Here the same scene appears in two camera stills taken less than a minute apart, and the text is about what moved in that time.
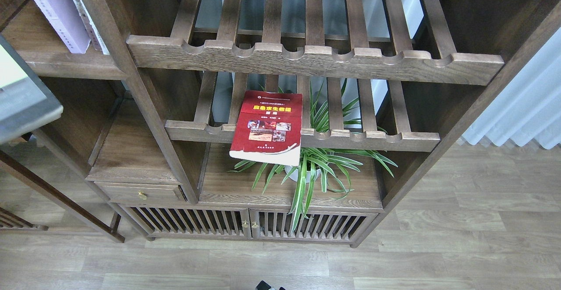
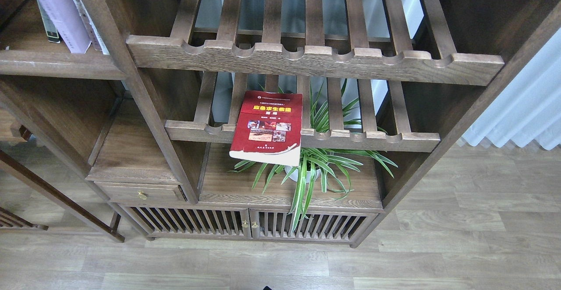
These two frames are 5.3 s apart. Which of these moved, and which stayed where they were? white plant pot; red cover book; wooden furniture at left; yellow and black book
Moved: yellow and black book
Stayed: white plant pot; wooden furniture at left; red cover book
